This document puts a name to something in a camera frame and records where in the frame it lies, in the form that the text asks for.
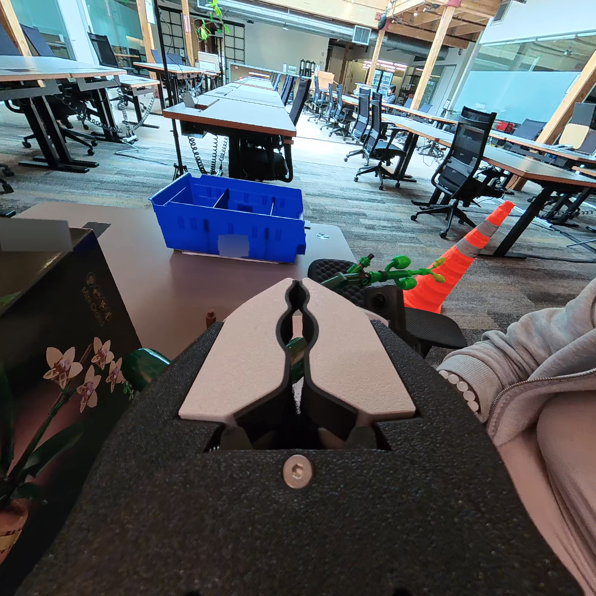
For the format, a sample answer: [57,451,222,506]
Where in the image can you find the green brick plant stem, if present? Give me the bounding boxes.
[285,255,446,388]

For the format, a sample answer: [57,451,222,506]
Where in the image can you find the person's right forearm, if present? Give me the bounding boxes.
[438,278,596,420]

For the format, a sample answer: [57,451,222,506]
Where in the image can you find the dark orchid print box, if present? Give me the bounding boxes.
[0,226,142,592]

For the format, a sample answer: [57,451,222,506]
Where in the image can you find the dark green brick leaf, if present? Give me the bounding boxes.
[122,348,171,393]

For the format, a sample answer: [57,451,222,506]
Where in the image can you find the white bead bracelet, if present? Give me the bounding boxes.
[439,369,480,411]

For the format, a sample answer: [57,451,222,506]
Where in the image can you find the grey desk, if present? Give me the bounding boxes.
[13,201,357,362]

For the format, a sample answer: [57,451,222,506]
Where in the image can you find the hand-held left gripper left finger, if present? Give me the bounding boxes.
[178,278,294,448]

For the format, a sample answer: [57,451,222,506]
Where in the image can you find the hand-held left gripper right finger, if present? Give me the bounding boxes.
[299,278,417,444]

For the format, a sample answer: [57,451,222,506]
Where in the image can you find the person's grey hoodie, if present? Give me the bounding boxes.
[484,372,596,596]

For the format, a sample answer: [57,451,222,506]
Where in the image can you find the rows of wooden office desks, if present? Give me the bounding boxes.
[0,55,596,259]

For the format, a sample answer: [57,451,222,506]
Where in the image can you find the blue plastic bin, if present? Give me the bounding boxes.
[148,173,308,265]

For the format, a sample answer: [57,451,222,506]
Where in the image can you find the wooden post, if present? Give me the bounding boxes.
[412,0,456,111]
[535,58,596,146]

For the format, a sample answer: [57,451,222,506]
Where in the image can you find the black tripod stand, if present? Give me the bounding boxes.
[155,0,188,181]

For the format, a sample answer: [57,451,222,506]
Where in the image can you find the group of black office chairs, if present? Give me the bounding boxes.
[0,23,596,239]

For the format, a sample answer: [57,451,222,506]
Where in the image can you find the green hanging plant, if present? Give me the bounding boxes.
[195,0,232,43]

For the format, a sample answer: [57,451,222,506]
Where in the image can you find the orange traffic cone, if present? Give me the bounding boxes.
[403,200,517,314]

